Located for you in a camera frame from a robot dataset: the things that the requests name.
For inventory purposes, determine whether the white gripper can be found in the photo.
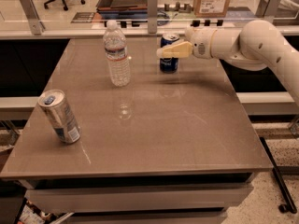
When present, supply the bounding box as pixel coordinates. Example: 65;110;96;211
156;27;217;59

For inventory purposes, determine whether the blue pepsi can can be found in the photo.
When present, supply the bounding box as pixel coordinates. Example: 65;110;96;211
160;33;179;73

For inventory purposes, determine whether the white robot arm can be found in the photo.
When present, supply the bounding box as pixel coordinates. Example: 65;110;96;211
156;20;299;104

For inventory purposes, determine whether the silver redbull can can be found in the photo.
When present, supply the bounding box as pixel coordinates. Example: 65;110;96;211
38;89;80;144

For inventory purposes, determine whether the brown cardboard box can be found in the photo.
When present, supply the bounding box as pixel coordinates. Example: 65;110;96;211
193;0;231;18

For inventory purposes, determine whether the clear plastic water bottle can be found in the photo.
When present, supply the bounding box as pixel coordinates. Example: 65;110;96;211
103;20;131;87

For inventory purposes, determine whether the upper grey drawer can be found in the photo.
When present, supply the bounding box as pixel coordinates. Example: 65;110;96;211
26;184;253;213

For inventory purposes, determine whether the grey drawer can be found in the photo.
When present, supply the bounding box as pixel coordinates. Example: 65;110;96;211
26;184;253;213
50;212;227;224

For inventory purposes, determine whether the lower grey drawer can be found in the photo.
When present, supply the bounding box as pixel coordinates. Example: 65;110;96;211
50;212;227;224

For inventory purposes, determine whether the black floor bar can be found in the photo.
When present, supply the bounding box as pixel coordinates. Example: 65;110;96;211
260;137;298;214

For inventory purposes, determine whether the middle metal railing post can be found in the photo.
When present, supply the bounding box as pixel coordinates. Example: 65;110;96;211
147;0;158;34

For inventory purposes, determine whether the metal railing post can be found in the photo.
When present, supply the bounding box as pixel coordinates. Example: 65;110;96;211
147;0;158;34
255;0;281;22
19;0;44;35

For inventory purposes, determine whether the right metal railing post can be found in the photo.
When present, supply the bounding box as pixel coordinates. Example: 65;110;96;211
255;0;281;22

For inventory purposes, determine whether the left metal railing post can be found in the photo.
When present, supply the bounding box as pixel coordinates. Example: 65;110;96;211
19;0;44;35

